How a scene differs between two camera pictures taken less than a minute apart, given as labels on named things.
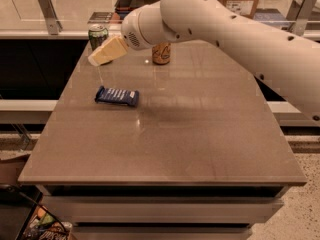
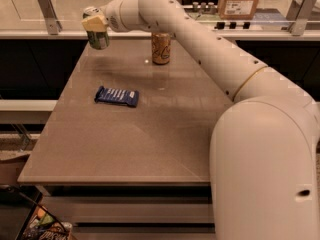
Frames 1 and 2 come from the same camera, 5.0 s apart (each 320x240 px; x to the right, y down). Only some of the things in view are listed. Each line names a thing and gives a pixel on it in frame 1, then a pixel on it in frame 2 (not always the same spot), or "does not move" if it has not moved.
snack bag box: (42, 224) does not move
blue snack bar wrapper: (117, 96) does not move
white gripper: (132, 30) -> (112, 16)
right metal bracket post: (302, 5) does not move
